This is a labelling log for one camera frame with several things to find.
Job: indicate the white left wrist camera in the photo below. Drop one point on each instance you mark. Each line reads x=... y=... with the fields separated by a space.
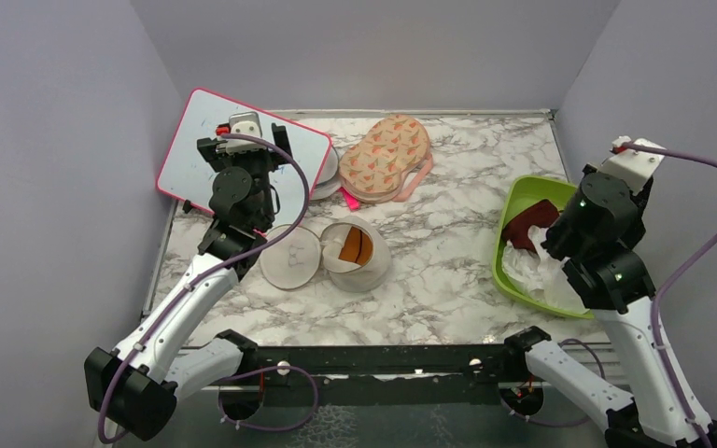
x=245 y=123

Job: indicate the white mesh laundry bag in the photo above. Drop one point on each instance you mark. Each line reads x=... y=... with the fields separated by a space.
x=301 y=253

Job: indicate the black and orange bra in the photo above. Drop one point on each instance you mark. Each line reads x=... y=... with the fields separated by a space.
x=357 y=248

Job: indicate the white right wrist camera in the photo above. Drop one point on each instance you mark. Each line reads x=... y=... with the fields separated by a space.
x=632 y=166

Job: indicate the pink framed whiteboard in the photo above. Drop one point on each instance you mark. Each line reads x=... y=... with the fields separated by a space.
x=187 y=177

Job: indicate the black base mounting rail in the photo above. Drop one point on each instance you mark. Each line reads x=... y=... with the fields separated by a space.
x=386 y=375

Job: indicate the green plastic basin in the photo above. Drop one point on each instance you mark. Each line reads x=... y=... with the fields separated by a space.
x=524 y=192

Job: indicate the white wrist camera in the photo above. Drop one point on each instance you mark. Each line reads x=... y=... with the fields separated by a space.
x=245 y=123
x=632 y=166

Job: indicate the white round object behind whiteboard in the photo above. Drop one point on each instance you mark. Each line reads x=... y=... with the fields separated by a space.
x=328 y=181

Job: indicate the dark red cloth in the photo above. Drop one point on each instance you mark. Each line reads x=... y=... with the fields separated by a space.
x=540 y=215

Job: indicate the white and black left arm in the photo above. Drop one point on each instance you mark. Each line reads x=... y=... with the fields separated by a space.
x=128 y=385

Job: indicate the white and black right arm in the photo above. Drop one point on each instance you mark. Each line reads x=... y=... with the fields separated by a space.
x=658 y=410

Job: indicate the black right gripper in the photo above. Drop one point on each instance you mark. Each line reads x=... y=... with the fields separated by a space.
x=587 y=167

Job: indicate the orange patterned bra wash bag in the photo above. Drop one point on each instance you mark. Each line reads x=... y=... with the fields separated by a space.
x=389 y=162

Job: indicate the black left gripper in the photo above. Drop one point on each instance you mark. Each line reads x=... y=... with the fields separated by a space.
x=209 y=146

